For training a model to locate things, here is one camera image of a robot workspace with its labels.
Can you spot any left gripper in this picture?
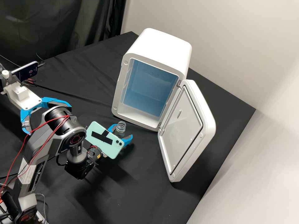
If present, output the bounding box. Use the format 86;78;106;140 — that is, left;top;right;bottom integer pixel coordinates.
4;82;73;136

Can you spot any clear flask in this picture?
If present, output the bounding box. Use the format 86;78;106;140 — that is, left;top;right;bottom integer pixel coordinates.
114;121;128;141

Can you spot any incubator door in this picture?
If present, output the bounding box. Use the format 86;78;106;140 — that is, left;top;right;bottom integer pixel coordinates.
157;79;217;183

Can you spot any white incubator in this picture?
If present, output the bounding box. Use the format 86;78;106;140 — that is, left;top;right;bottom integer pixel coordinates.
111;28;193;132

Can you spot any right wrist camera phone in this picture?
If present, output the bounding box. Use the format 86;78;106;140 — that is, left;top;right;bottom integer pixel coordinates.
85;121;126;161

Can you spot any wrist camera phone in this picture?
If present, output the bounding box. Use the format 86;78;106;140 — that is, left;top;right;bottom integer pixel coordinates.
1;60;40;87
85;121;126;161

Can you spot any left wrist camera phone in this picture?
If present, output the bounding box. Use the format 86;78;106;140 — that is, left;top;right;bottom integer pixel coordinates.
1;60;40;87

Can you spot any black cable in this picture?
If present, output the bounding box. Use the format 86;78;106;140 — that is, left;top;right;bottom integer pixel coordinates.
35;53;46;69

